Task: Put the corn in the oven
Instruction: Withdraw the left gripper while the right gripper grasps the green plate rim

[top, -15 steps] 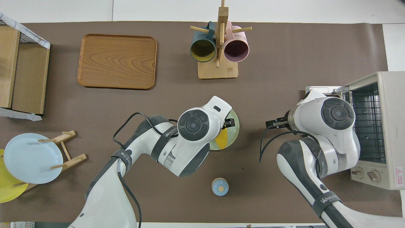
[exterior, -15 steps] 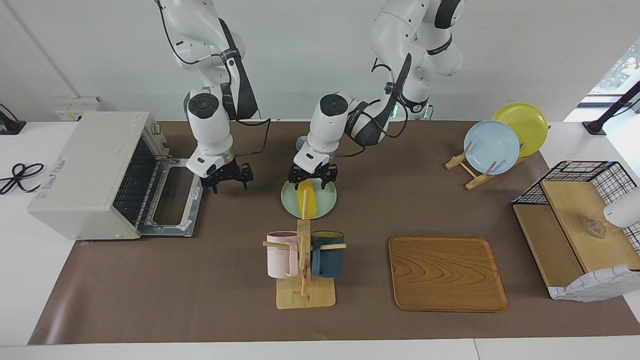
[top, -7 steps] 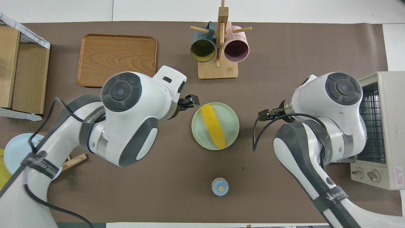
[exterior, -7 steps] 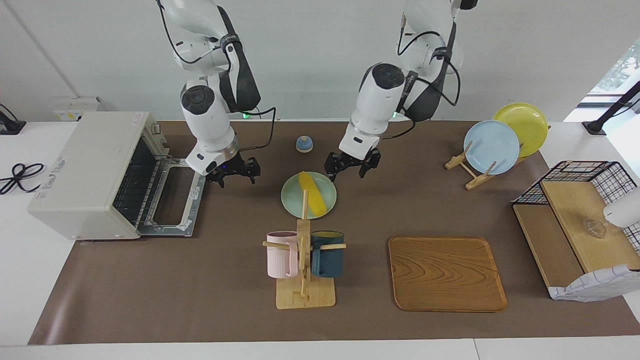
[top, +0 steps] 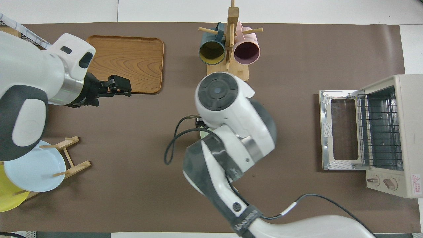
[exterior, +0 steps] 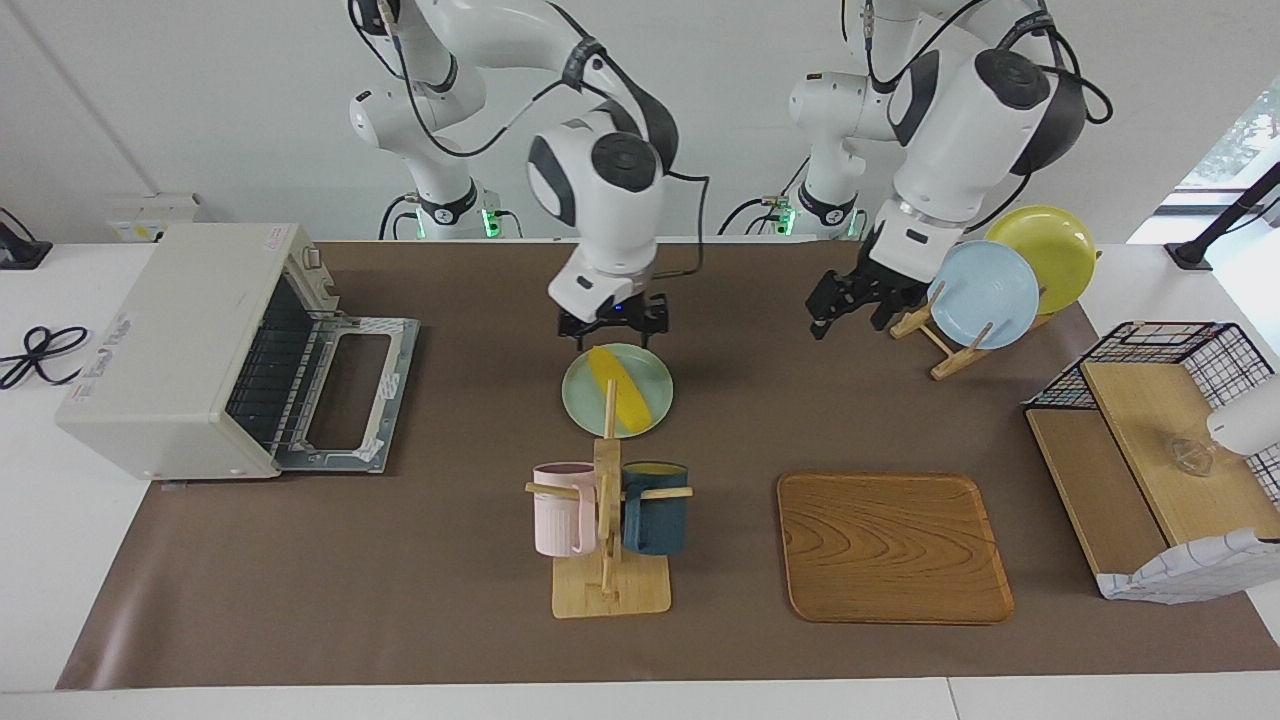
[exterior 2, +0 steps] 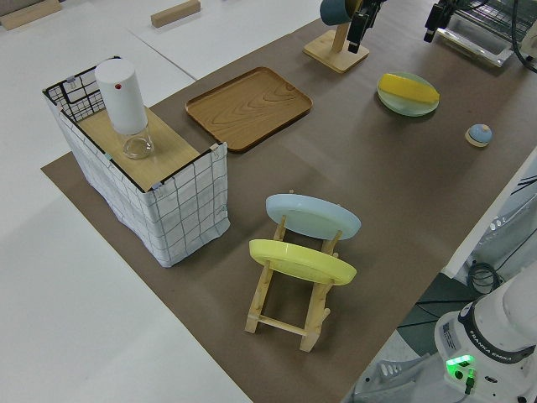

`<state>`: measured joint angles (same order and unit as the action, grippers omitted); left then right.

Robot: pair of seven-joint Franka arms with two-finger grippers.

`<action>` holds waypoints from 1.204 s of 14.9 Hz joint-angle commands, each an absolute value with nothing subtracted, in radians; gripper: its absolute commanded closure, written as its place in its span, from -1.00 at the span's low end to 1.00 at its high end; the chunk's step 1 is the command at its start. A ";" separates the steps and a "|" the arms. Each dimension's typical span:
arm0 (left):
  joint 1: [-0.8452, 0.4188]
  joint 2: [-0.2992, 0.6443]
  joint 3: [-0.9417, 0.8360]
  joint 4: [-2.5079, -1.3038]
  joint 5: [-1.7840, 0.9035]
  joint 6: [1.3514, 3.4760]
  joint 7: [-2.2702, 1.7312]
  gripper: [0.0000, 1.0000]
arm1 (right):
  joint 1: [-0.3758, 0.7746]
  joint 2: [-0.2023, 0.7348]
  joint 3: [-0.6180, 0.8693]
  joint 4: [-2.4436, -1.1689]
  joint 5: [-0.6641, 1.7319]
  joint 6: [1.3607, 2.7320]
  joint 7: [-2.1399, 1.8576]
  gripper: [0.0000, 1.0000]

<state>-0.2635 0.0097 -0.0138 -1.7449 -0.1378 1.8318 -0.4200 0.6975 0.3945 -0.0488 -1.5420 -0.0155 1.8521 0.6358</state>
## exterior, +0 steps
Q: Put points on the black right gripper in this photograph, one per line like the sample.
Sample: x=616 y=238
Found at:
x=625 y=315

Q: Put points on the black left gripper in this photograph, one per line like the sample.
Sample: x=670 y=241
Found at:
x=870 y=288

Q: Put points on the yellow corn cob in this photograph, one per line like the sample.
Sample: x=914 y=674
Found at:
x=628 y=395

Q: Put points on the pale green plate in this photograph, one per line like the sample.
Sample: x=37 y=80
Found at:
x=585 y=405

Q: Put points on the oven door with window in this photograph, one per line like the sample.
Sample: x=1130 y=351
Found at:
x=392 y=390

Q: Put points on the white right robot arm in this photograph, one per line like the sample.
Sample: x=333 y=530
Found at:
x=600 y=200

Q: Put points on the cream toaster oven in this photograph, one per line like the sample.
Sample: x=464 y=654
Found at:
x=160 y=340

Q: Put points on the wooden plate rack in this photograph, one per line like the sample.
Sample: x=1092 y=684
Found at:
x=950 y=362

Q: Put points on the light blue plate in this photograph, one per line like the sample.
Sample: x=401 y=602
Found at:
x=985 y=295

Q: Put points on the dark blue mug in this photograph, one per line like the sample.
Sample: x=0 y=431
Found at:
x=655 y=520

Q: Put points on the pink mug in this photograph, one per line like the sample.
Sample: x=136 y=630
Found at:
x=560 y=520

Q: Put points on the yellow plate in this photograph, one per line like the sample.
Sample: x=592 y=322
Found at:
x=1060 y=260

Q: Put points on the brown wooden tray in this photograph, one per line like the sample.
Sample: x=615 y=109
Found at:
x=890 y=550

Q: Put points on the wooden mug rack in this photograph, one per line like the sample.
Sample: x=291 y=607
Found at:
x=610 y=600

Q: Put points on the wooden two-tier shelf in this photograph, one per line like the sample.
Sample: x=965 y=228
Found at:
x=1140 y=420

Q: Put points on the brown table mat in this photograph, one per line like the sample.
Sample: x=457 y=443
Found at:
x=400 y=560

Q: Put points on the black stand with pole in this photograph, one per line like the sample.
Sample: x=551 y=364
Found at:
x=1195 y=252

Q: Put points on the clear glass cup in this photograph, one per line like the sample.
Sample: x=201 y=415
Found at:
x=1192 y=456

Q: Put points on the white rounded device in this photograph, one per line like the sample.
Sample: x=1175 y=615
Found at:
x=1250 y=420

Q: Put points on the white checkered cloth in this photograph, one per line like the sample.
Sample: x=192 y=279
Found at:
x=1190 y=575

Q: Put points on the window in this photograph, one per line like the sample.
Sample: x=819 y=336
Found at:
x=1250 y=130

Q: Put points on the white power strip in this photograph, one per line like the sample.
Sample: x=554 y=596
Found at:
x=150 y=215

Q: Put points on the black clamp mount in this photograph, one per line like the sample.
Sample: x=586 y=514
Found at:
x=20 y=250

